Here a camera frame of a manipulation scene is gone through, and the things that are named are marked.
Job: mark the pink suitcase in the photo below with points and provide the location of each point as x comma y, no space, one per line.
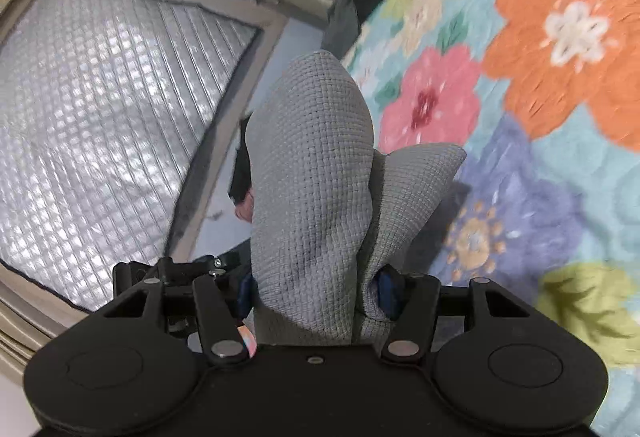
245,209

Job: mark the black folded clothing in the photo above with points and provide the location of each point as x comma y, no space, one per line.
242,172

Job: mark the floral quilt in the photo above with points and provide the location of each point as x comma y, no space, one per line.
550,42

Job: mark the grey knit sweater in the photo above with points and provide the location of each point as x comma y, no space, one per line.
310,167

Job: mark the silver quilted window cover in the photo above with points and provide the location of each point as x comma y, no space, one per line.
100,117

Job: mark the beige window frame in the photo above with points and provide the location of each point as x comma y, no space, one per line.
225,117

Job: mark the dark grey garment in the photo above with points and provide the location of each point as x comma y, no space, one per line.
342,27

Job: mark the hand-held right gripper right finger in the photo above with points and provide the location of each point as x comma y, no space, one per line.
389,289

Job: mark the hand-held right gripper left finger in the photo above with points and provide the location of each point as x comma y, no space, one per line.
245,294

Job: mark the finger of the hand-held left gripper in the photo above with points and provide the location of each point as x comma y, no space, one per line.
135,272

